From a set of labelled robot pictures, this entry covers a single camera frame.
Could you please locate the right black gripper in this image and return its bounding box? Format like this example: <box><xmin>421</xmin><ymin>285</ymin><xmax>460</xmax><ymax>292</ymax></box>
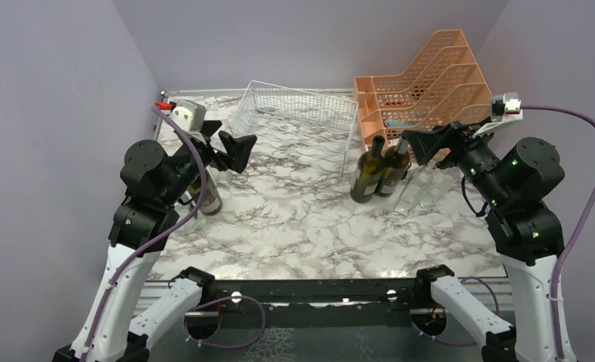
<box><xmin>404</xmin><ymin>114</ymin><xmax>511</xmax><ymax>206</ymax></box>

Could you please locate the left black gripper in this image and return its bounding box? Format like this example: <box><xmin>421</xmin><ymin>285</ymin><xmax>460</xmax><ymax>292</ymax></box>
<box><xmin>161</xmin><ymin>120</ymin><xmax>257</xmax><ymax>206</ymax></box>

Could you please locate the green wine bottle white label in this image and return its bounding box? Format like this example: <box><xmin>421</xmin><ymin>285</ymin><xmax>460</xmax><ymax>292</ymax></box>
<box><xmin>375</xmin><ymin>136</ymin><xmax>410</xmax><ymax>197</ymax></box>

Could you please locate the green Primitivo wine bottle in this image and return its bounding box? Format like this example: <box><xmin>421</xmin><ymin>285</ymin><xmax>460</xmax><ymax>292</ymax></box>
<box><xmin>187</xmin><ymin>170</ymin><xmax>222</xmax><ymax>216</ymax></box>

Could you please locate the green wine bottle dark label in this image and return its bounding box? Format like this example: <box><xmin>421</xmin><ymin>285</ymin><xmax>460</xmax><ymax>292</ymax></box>
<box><xmin>350</xmin><ymin>136</ymin><xmax>385</xmax><ymax>204</ymax></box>

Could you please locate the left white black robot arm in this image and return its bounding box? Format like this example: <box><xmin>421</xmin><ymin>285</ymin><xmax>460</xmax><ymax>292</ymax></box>
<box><xmin>54</xmin><ymin>121</ymin><xmax>257</xmax><ymax>361</ymax></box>

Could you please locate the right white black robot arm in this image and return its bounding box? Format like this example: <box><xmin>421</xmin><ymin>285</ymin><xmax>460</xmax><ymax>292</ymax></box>
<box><xmin>403</xmin><ymin>122</ymin><xmax>576</xmax><ymax>361</ymax></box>

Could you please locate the clear glass bottle right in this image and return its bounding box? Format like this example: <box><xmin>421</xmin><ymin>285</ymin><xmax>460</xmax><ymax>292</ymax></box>
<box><xmin>394</xmin><ymin>165</ymin><xmax>460</xmax><ymax>216</ymax></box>

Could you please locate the blue item in organizer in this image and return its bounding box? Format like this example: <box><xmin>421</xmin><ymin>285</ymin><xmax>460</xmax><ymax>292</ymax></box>
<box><xmin>385</xmin><ymin>119</ymin><xmax>409</xmax><ymax>127</ymax></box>

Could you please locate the peach plastic file organizer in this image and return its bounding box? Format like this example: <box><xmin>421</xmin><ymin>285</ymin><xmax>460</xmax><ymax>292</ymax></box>
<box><xmin>352</xmin><ymin>29</ymin><xmax>492</xmax><ymax>151</ymax></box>

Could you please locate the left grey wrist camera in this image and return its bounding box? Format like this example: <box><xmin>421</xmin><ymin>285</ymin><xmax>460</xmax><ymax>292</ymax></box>
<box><xmin>170</xmin><ymin>100</ymin><xmax>207</xmax><ymax>133</ymax></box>

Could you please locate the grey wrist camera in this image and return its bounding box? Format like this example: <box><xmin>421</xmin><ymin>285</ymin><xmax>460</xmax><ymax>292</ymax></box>
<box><xmin>473</xmin><ymin>92</ymin><xmax>523</xmax><ymax>137</ymax></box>
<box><xmin>170</xmin><ymin>100</ymin><xmax>207</xmax><ymax>133</ymax></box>

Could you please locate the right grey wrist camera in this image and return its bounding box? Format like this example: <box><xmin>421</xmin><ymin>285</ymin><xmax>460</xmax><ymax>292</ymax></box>
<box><xmin>473</xmin><ymin>92</ymin><xmax>523</xmax><ymax>137</ymax></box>

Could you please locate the white wire wine rack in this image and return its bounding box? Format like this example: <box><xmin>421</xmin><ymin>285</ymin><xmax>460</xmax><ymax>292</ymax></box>
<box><xmin>230</xmin><ymin>81</ymin><xmax>359</xmax><ymax>176</ymax></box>

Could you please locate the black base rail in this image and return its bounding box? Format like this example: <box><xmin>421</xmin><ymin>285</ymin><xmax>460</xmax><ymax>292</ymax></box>
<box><xmin>167</xmin><ymin>267</ymin><xmax>458</xmax><ymax>331</ymax></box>

